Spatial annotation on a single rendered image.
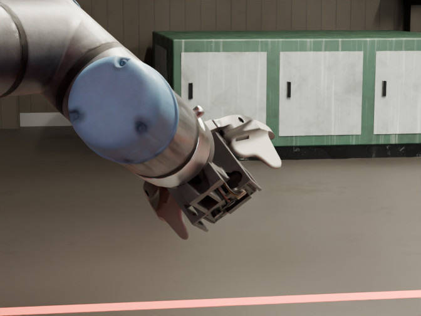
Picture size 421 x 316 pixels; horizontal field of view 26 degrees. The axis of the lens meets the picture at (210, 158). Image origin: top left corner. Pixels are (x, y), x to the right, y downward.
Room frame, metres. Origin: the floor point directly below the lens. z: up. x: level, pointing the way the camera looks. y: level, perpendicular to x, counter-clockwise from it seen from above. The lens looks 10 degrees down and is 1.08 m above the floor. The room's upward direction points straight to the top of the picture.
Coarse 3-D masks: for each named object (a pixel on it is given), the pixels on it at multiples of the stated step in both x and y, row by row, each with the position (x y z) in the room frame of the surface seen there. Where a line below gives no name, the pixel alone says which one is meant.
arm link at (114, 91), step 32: (96, 64) 0.69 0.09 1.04; (128, 64) 0.68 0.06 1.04; (96, 96) 0.68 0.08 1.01; (128, 96) 0.67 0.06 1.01; (160, 96) 0.67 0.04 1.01; (96, 128) 0.67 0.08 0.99; (128, 128) 0.66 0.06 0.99; (160, 128) 0.68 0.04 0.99; (192, 128) 0.74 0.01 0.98; (128, 160) 0.69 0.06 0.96; (160, 160) 0.71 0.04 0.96
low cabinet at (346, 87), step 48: (192, 48) 6.19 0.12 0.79; (240, 48) 6.24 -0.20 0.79; (288, 48) 6.28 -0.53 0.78; (336, 48) 6.33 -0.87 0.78; (384, 48) 6.37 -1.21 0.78; (192, 96) 6.17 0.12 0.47; (240, 96) 6.23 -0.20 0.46; (288, 96) 6.26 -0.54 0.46; (336, 96) 6.32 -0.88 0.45; (384, 96) 6.35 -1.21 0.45; (288, 144) 6.28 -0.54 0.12; (336, 144) 6.33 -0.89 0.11; (384, 144) 6.38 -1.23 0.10
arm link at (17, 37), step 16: (0, 16) 0.67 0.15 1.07; (16, 16) 0.69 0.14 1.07; (0, 32) 0.66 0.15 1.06; (16, 32) 0.68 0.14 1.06; (0, 48) 0.66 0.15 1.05; (16, 48) 0.67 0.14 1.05; (0, 64) 0.66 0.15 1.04; (16, 64) 0.67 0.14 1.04; (0, 80) 0.67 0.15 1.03; (16, 80) 0.68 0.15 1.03; (0, 96) 0.69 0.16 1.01
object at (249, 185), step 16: (208, 128) 0.82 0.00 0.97; (224, 144) 0.86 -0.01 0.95; (208, 160) 0.80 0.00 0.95; (224, 160) 0.86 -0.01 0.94; (208, 176) 0.79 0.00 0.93; (224, 176) 0.84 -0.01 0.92; (240, 176) 0.85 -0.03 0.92; (176, 192) 0.86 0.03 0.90; (192, 192) 0.79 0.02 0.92; (208, 192) 0.80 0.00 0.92; (224, 192) 0.85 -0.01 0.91; (240, 192) 0.85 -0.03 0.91; (208, 208) 0.84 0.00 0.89; (224, 208) 0.87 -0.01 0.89; (192, 224) 0.84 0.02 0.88
